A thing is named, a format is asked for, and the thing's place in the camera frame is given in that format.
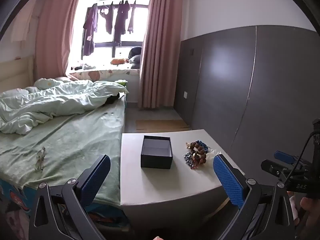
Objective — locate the long dark hanging garment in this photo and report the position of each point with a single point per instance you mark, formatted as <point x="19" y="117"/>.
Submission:
<point x="120" y="23"/>

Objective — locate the printed windowsill cushion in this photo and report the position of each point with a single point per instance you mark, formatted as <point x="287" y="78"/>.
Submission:
<point x="100" y="74"/>

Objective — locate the green toy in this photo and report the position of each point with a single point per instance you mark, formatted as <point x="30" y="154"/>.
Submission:
<point x="122" y="82"/>

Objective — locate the bed with cartoon print base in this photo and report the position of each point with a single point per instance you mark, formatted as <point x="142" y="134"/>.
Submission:
<point x="15" y="205"/>

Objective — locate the person's right hand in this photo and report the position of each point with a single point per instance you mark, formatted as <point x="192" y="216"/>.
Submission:
<point x="308" y="208"/>

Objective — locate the black cloth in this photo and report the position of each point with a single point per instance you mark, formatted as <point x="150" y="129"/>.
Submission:
<point x="113" y="98"/>

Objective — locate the green bed sheet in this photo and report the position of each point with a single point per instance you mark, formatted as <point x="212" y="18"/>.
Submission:
<point x="75" y="140"/>

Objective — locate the pink curtain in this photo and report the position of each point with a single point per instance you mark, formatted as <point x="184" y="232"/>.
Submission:
<point x="55" y="30"/>
<point x="157" y="50"/>

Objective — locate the light green duvet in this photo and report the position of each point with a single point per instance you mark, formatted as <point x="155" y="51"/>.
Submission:
<point x="50" y="100"/>

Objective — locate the eyeglasses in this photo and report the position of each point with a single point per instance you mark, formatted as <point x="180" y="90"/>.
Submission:
<point x="40" y="158"/>

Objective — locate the window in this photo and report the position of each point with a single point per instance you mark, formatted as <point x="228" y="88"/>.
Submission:
<point x="115" y="50"/>

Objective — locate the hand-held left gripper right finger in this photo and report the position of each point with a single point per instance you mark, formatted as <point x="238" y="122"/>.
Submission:
<point x="228" y="180"/>

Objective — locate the white bedside table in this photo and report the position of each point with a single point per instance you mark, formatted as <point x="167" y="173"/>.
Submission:
<point x="155" y="187"/>

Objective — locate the white hanging cloth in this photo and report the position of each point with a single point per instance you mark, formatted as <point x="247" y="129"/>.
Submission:
<point x="22" y="22"/>

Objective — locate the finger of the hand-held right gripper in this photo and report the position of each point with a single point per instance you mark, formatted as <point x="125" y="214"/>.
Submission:
<point x="283" y="156"/>
<point x="271" y="167"/>

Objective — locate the pink pillow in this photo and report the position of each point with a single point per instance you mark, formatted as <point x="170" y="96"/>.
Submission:
<point x="62" y="79"/>

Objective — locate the black jewelry box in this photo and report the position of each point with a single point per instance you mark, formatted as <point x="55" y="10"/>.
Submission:
<point x="157" y="155"/>

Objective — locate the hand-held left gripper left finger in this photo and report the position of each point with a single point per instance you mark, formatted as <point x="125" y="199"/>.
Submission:
<point x="95" y="180"/>

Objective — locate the flat cardboard sheet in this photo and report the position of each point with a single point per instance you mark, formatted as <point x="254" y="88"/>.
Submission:
<point x="160" y="125"/>

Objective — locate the beige headboard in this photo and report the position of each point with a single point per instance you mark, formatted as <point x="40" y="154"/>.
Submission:
<point x="15" y="72"/>

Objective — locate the small dark hanging garment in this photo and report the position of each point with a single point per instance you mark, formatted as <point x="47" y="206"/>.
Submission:
<point x="109" y="18"/>

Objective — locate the purple hanging shirt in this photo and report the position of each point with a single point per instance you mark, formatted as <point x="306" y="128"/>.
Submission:
<point x="89" y="30"/>

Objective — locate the orange plush toy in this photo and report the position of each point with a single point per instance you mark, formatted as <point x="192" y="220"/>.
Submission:
<point x="118" y="61"/>

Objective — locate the white cloth on windowsill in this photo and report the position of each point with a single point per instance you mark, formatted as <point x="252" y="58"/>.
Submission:
<point x="88" y="67"/>

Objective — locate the dark bag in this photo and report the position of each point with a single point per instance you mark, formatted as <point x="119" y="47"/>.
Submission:
<point x="135" y="55"/>

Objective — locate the short dark hanging garment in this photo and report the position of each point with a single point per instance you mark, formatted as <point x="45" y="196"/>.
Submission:
<point x="131" y="17"/>

